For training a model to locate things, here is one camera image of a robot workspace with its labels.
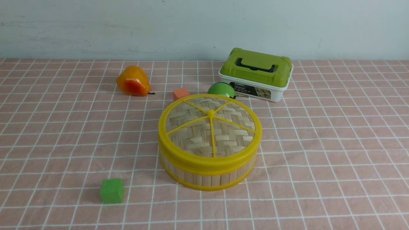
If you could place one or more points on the orange cube block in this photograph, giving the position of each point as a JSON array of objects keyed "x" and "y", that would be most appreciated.
[{"x": 180, "y": 93}]

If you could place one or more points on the green cube block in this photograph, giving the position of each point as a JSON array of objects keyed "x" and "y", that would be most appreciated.
[{"x": 112, "y": 191}]

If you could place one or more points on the orange toy pear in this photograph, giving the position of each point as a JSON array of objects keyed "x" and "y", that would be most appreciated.
[{"x": 133, "y": 81}]

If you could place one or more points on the green lidded plastic box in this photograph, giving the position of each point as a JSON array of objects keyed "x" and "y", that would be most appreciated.
[{"x": 256, "y": 74}]

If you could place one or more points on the pink checkered tablecloth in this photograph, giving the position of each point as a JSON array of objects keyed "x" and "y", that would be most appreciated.
[{"x": 333, "y": 155}]

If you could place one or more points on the green toy apple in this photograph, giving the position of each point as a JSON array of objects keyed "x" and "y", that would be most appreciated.
[{"x": 223, "y": 89}]

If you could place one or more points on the yellow woven steamer lid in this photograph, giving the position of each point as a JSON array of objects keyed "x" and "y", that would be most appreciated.
[{"x": 208, "y": 135}]

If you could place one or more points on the yellow bamboo steamer base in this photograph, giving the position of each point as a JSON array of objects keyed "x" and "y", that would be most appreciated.
[{"x": 200, "y": 180}]

